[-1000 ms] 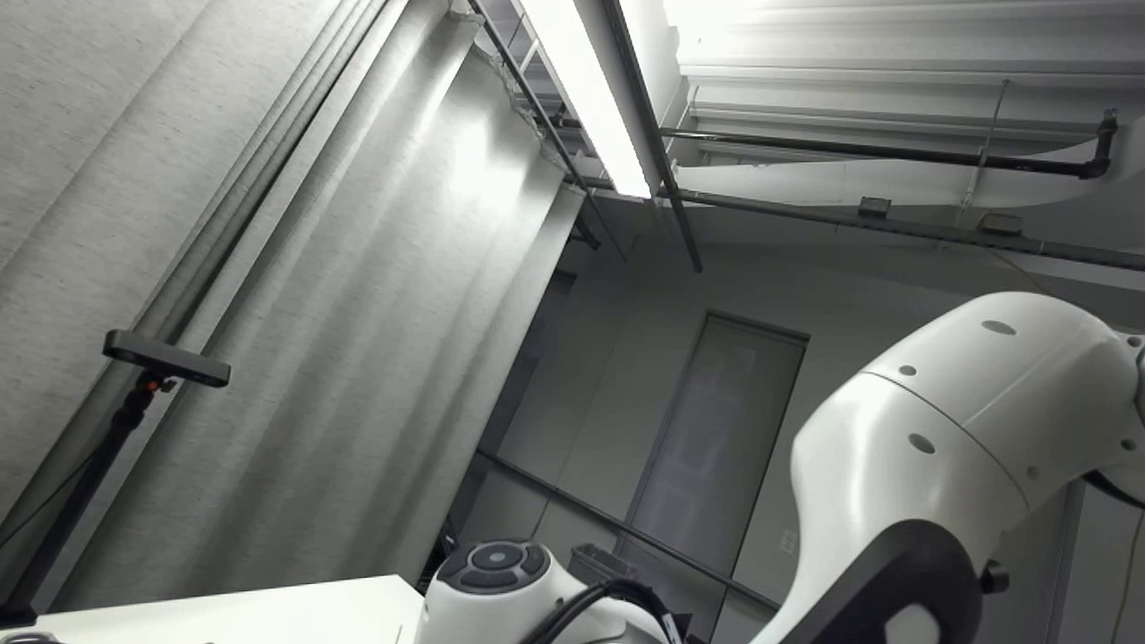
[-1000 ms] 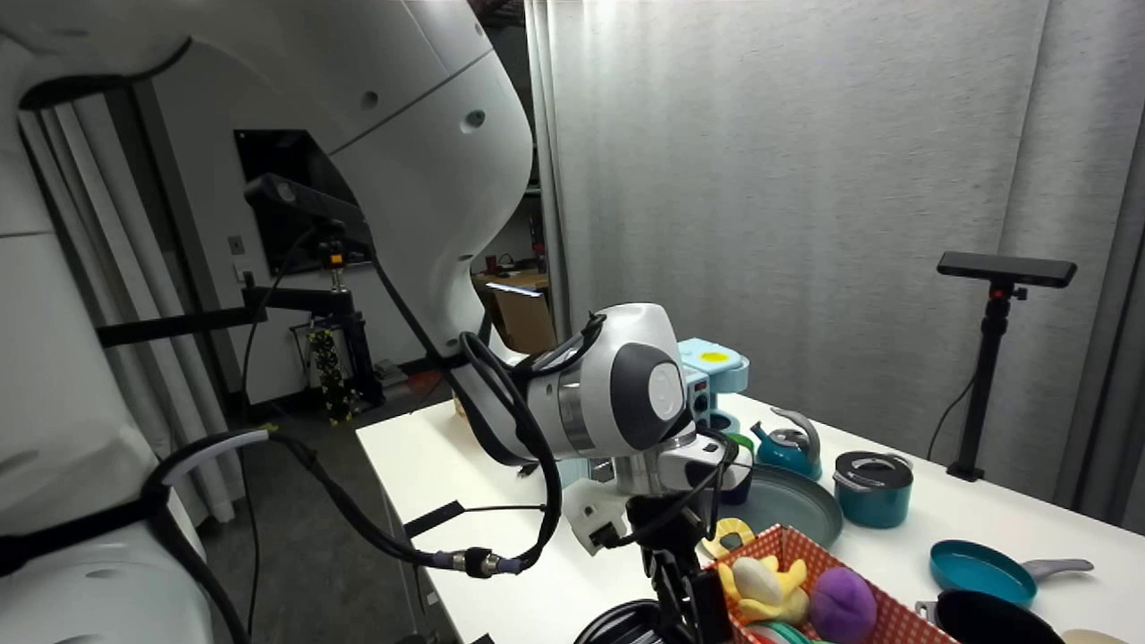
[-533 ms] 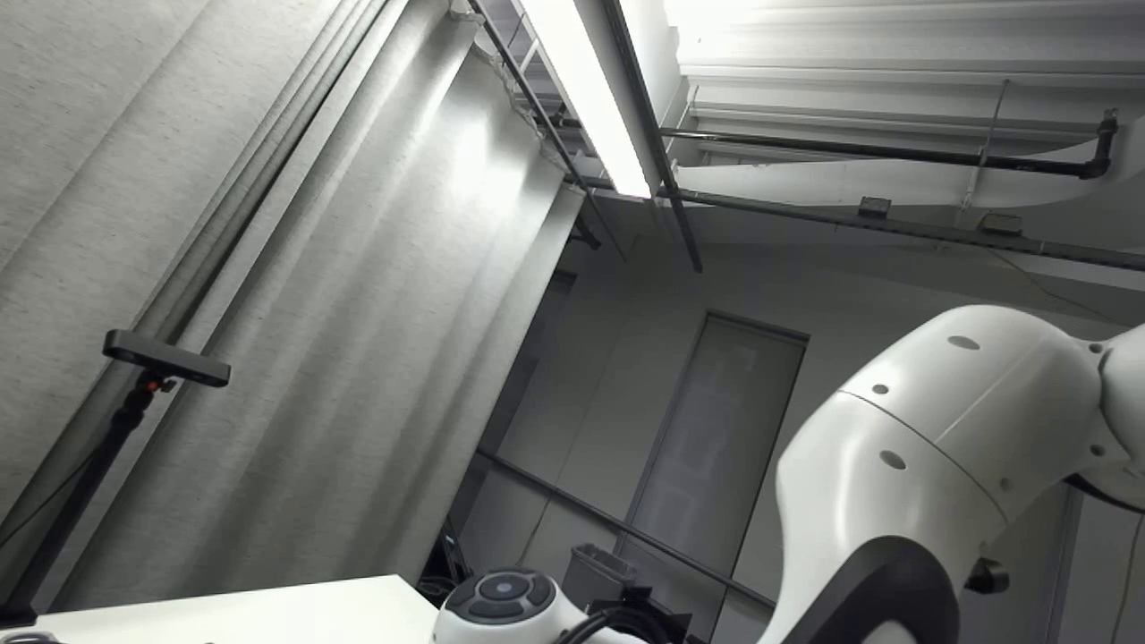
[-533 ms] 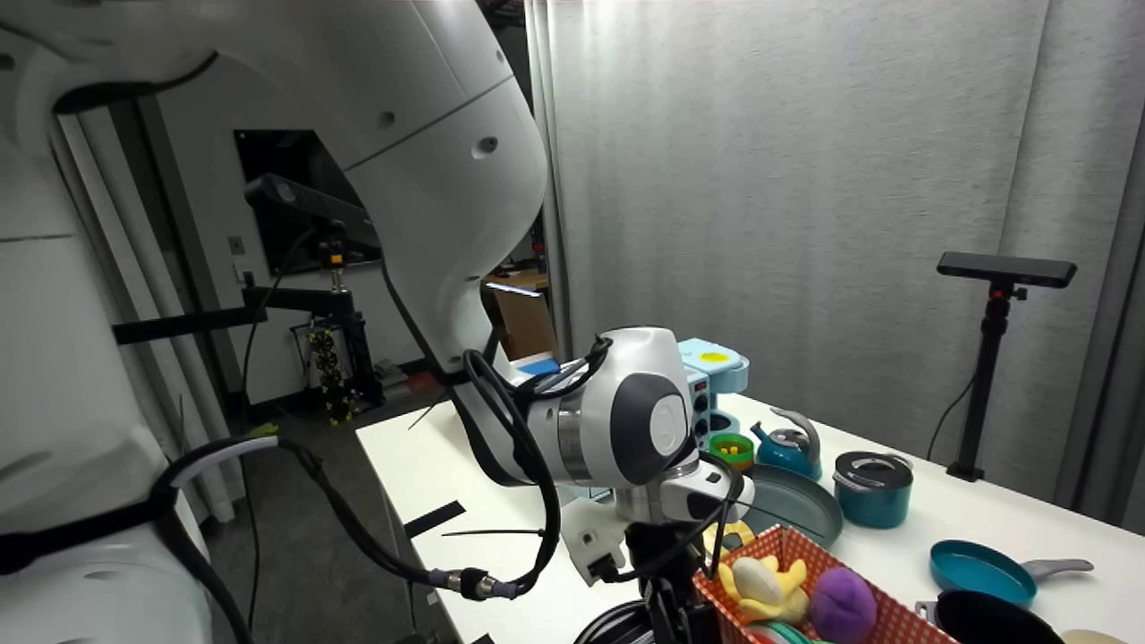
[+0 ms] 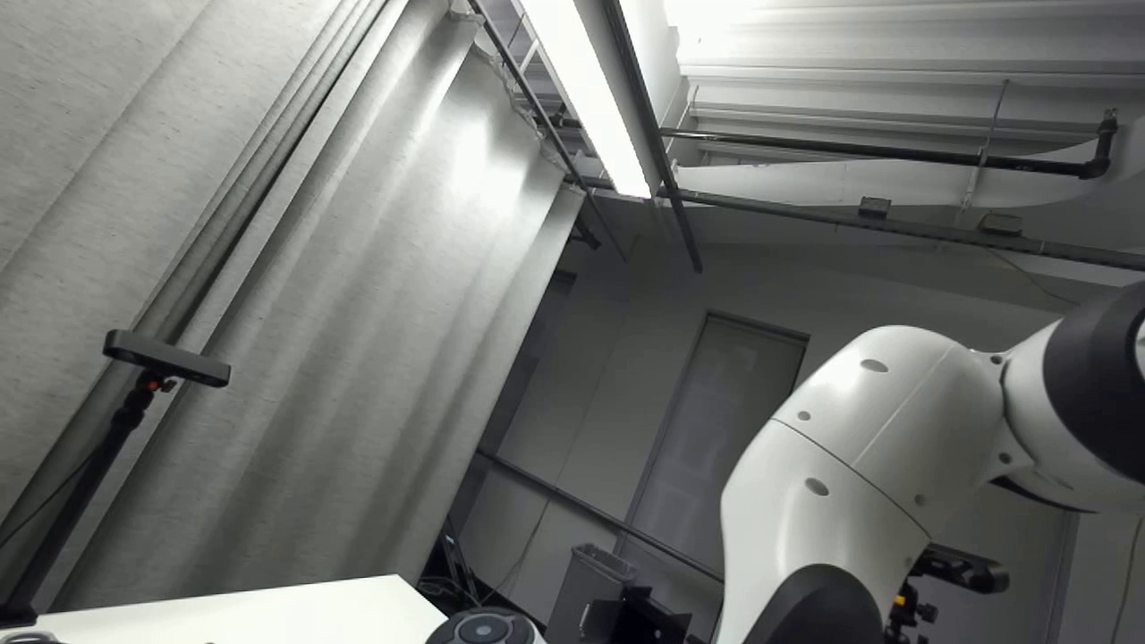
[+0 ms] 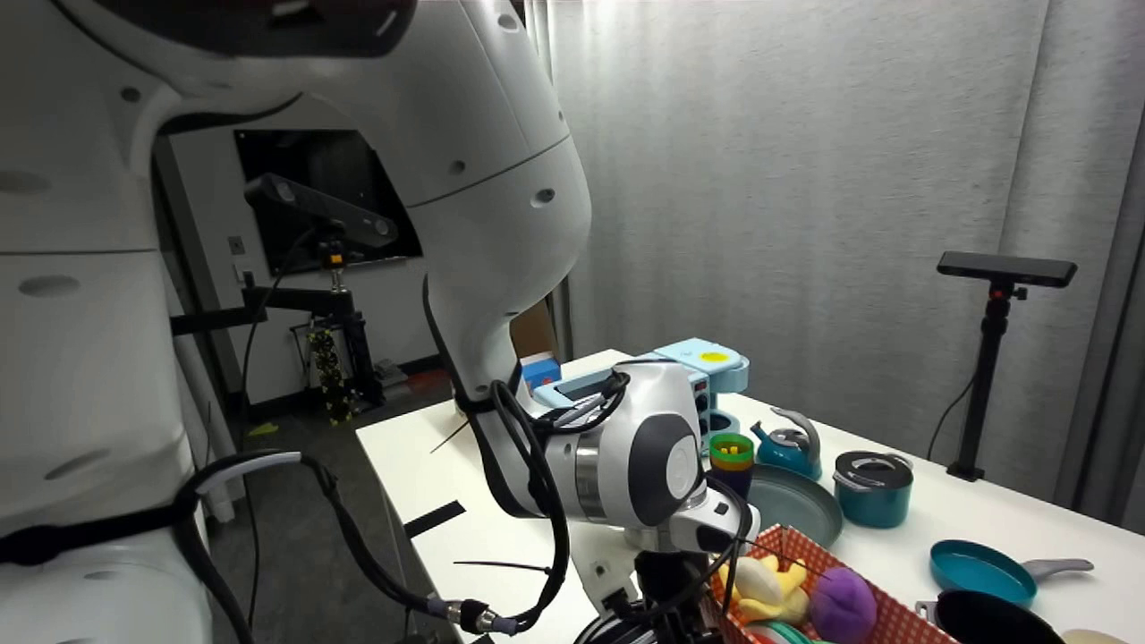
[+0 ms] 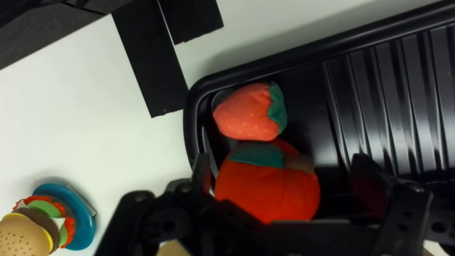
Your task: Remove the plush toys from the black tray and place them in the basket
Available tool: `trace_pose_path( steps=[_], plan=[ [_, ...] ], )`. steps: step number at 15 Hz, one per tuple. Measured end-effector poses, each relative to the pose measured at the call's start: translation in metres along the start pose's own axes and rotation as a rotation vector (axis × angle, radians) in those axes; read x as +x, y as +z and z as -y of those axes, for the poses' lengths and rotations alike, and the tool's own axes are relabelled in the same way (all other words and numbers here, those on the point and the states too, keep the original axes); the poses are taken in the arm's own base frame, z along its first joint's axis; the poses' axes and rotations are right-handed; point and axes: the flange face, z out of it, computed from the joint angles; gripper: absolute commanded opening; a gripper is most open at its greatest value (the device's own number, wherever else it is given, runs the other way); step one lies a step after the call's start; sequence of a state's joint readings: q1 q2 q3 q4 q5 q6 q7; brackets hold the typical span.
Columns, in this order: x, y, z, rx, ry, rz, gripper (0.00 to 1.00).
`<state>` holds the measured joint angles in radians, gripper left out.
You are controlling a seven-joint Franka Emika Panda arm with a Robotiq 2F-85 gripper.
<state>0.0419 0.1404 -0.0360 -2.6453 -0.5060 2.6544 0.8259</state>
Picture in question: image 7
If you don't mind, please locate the teal toy pan lid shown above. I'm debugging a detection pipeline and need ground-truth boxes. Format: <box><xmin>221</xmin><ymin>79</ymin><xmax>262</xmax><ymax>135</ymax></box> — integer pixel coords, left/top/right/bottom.
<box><xmin>33</xmin><ymin>183</ymin><xmax>97</xmax><ymax>250</ymax></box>

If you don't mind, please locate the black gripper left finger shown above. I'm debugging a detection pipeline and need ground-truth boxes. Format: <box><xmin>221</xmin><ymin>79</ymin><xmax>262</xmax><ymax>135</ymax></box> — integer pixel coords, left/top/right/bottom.
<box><xmin>193</xmin><ymin>153</ymin><xmax>212</xmax><ymax>193</ymax></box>

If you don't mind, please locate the red tomato plush toy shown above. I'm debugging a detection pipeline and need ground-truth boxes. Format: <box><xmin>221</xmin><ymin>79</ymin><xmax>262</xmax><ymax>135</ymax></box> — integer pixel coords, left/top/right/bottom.
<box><xmin>215</xmin><ymin>139</ymin><xmax>322</xmax><ymax>223</ymax></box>

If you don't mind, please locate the black plastic tray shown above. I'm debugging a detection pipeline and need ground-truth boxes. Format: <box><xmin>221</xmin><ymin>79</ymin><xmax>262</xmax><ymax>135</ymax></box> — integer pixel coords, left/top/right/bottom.
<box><xmin>184</xmin><ymin>0</ymin><xmax>455</xmax><ymax>186</ymax></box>

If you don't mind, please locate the red strawberry plush toy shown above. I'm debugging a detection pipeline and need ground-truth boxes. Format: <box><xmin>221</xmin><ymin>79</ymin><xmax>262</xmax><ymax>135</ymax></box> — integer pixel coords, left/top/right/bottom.
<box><xmin>212</xmin><ymin>80</ymin><xmax>288</xmax><ymax>140</ymax></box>

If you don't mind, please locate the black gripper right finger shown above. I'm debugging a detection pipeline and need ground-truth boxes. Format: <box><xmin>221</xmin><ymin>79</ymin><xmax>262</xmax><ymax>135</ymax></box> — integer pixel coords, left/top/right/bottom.
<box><xmin>349</xmin><ymin>153</ymin><xmax>399</xmax><ymax>218</ymax></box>

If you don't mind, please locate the toy burger stack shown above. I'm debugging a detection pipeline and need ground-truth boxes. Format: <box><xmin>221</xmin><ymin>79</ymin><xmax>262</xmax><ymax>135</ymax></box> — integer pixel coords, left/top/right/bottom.
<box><xmin>0</xmin><ymin>194</ymin><xmax>76</xmax><ymax>256</ymax></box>

